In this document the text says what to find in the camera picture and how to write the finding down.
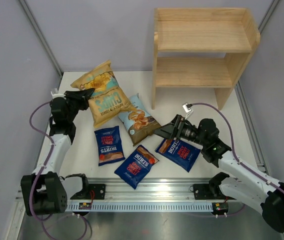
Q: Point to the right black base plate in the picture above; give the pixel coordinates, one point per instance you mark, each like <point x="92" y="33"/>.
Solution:
<point x="201" y="191"/>

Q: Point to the white slotted cable duct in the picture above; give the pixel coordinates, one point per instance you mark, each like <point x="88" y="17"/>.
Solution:
<point x="196" y="207"/>

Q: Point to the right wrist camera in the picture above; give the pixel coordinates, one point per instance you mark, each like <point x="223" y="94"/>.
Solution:
<point x="187" y="109"/>

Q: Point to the aluminium mounting rail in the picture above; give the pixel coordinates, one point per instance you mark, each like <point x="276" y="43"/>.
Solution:
<point x="148" y="190"/>

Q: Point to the right aluminium frame post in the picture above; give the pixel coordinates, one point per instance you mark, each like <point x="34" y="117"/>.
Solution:
<point x="268" y="15"/>

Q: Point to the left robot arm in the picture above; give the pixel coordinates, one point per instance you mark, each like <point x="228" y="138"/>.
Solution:
<point x="44" y="191"/>

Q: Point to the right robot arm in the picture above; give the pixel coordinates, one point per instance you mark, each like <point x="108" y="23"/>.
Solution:
<point x="238" y="179"/>

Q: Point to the aluminium frame post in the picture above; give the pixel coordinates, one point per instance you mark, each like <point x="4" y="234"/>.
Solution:
<point x="268" y="15"/>
<point x="40" y="36"/>

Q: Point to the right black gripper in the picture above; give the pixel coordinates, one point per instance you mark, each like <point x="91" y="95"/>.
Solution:
<point x="174" y="129"/>

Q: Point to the wooden two-tier shelf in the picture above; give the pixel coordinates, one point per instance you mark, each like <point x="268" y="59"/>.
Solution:
<point x="206" y="47"/>

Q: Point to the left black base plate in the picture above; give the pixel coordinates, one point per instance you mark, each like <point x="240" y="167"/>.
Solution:
<point x="96" y="191"/>

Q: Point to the light blue cassava chips bag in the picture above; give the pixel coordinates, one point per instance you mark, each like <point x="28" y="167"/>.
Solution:
<point x="139" y="123"/>

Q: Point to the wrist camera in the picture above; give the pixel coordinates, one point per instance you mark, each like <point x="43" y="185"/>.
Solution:
<point x="187" y="109"/>
<point x="55" y="93"/>

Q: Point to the left aluminium frame post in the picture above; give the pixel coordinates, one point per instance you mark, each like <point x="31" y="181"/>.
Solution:
<point x="40" y="36"/>

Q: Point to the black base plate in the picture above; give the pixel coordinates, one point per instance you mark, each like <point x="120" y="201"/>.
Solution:
<point x="96" y="191"/>
<point x="201" y="191"/>

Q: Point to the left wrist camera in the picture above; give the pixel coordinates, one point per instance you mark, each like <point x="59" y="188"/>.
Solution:
<point x="55" y="93"/>

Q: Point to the yellow kettle chips bag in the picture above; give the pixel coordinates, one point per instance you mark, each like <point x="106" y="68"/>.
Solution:
<point x="108" y="99"/>

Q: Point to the blue burts bag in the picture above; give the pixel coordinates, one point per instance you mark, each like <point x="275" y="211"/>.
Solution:
<point x="136" y="166"/>
<point x="179" y="152"/>
<point x="109" y="145"/>

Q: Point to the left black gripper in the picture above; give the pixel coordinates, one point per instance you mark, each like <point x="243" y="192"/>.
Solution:
<point x="74" y="95"/>

